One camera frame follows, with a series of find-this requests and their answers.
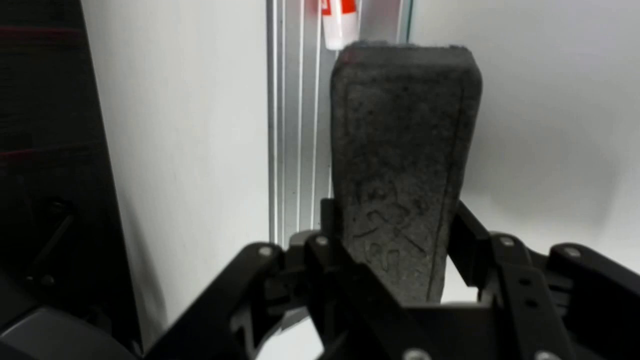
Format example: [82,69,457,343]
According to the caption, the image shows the red whiteboard marker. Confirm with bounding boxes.
[321,0,362,51]

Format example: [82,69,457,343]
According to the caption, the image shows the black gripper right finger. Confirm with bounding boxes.
[444,197,640,360]

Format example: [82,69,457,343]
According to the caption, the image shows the dark grey felt eraser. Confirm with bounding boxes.
[331,39,485,308]

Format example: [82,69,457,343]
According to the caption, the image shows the grey metal marker tray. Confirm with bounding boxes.
[267,0,417,250]

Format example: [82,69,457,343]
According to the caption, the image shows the black monitor screen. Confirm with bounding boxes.
[0,0,146,360]

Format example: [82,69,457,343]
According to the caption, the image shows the large white whiteboard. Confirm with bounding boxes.
[78,0,640,360]

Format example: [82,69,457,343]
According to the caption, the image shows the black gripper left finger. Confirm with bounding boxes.
[143,195,406,360]

